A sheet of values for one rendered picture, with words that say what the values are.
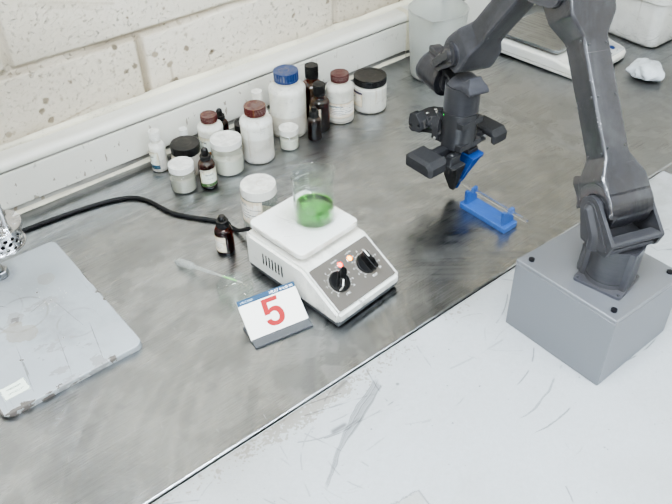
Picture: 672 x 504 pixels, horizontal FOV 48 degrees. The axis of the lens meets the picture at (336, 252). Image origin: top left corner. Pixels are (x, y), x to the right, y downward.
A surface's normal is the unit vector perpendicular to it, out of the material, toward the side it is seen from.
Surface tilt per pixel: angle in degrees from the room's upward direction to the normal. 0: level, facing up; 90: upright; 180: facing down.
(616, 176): 43
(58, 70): 90
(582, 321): 90
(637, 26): 93
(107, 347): 0
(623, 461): 0
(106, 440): 0
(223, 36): 90
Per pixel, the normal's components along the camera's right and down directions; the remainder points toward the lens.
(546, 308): -0.77, 0.42
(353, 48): 0.64, 0.49
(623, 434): -0.02, -0.77
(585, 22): 0.39, 0.16
